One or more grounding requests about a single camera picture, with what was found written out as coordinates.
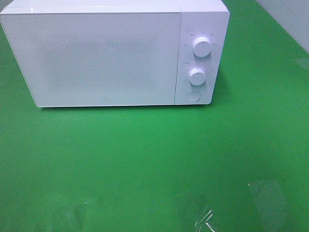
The round white door button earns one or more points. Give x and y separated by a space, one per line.
193 96

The white microwave knob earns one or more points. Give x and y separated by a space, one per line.
197 76
202 46

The white microwave door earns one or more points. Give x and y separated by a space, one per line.
96 59

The white microwave oven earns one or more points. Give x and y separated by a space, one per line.
208 18

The clear tape piece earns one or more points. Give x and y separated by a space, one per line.
204 222

